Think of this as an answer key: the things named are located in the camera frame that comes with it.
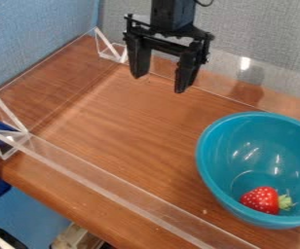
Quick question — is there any blue plastic bowl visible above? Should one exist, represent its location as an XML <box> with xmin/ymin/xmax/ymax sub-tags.
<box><xmin>196</xmin><ymin>112</ymin><xmax>300</xmax><ymax>230</ymax></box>

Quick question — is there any red strawberry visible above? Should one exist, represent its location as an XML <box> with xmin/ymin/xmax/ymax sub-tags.
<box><xmin>240</xmin><ymin>186</ymin><xmax>294</xmax><ymax>215</ymax></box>

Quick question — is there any clear acrylic barrier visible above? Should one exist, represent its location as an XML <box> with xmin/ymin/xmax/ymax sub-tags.
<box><xmin>0</xmin><ymin>34</ymin><xmax>300</xmax><ymax>249</ymax></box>

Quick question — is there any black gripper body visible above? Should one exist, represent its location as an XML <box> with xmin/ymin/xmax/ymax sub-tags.
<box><xmin>125</xmin><ymin>14</ymin><xmax>216</xmax><ymax>64</ymax></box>

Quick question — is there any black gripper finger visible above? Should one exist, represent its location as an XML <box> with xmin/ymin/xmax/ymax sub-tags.
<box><xmin>176</xmin><ymin>48</ymin><xmax>202</xmax><ymax>93</ymax></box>
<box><xmin>125</xmin><ymin>33</ymin><xmax>152</xmax><ymax>79</ymax></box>

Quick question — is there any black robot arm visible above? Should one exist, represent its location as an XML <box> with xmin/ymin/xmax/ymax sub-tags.
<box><xmin>125</xmin><ymin>0</ymin><xmax>216</xmax><ymax>93</ymax></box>

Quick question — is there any beige object under table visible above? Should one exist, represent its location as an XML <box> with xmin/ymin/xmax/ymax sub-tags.
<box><xmin>50</xmin><ymin>223</ymin><xmax>105</xmax><ymax>249</ymax></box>

